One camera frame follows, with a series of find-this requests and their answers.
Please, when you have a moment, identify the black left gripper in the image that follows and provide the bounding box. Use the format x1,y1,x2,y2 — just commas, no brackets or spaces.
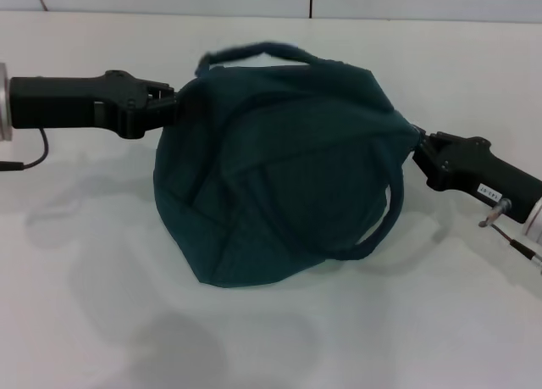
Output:
8,69,208,141

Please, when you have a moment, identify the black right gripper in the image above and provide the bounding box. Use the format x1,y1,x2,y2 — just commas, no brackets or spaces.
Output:
410,127,542,225

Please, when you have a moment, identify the dark teal insulated lunch bag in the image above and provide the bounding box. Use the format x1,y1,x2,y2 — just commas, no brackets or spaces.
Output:
152,40,421,290

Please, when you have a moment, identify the grey left arm cable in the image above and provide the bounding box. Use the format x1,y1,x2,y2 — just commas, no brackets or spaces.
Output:
0,127,51,173

